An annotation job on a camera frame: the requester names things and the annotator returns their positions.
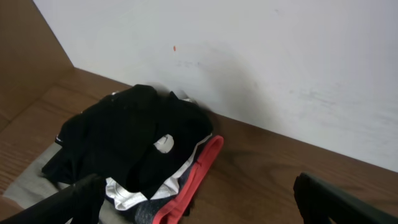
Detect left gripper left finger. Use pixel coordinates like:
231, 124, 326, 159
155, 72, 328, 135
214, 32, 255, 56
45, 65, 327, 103
1, 174, 106, 224

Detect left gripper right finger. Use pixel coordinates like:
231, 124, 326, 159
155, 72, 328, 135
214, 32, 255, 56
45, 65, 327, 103
294, 172, 397, 224

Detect black t-shirt with white logo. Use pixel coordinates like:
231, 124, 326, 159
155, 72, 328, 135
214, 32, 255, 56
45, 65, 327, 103
42, 85, 213, 198

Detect white crumpled garment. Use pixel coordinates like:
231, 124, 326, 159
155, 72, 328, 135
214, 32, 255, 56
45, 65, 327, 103
104, 90, 214, 212

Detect grey-beige folded garment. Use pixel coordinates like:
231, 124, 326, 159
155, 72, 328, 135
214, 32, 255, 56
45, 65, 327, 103
3, 143, 128, 224

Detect black and red garment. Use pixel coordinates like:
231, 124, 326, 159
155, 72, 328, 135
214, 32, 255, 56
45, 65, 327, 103
116, 134, 224, 224

